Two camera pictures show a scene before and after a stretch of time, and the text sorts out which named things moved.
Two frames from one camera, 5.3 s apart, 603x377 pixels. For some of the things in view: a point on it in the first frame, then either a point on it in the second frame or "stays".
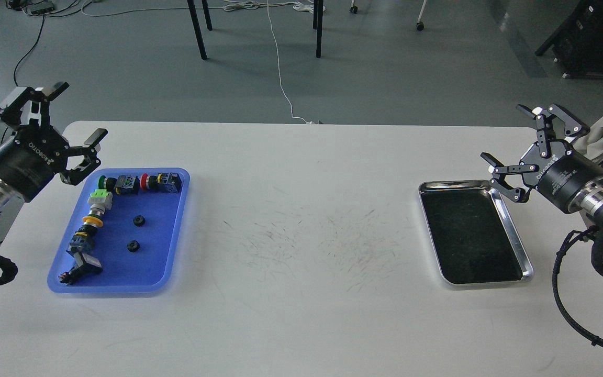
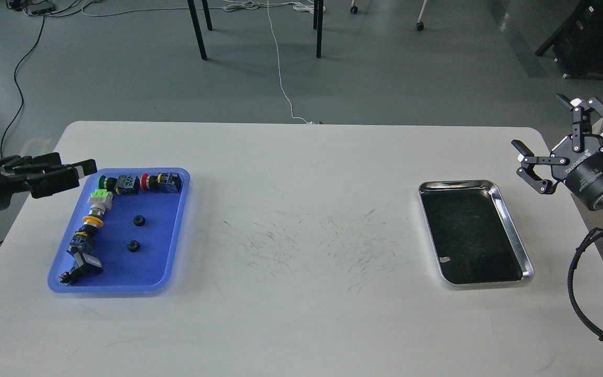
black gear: [138, 221] stays
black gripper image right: [558, 177] to [592, 169]
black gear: [133, 246] stays
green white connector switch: [100, 200] stays
